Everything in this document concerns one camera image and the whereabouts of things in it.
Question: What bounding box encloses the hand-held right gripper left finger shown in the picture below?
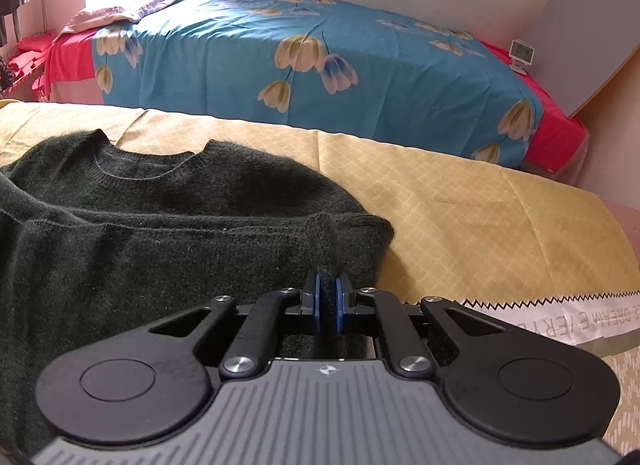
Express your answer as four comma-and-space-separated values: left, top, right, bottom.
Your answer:
148, 270, 321, 377

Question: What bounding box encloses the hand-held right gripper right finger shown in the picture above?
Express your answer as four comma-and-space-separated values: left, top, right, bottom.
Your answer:
335, 270, 507, 377

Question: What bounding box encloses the dark green knit sweater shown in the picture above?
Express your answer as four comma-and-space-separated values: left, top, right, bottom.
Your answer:
0, 129, 396, 451

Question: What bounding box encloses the yellow patterned bed sheet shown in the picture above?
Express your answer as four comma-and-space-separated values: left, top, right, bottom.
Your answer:
0, 100, 640, 347

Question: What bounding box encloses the blue floral quilt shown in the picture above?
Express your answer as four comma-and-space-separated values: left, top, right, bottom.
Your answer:
91, 0, 546, 168

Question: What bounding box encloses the beige chevron bed sheet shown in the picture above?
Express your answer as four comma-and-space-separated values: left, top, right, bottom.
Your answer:
600, 344, 640, 452

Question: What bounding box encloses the white digital clock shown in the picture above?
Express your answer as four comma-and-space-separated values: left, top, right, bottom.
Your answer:
507, 39, 535, 76

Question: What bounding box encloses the pink floral pillow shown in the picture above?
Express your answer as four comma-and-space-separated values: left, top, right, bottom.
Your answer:
60, 0, 197, 36

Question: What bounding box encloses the grey board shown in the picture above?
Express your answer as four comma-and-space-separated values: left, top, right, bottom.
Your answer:
525, 0, 640, 118

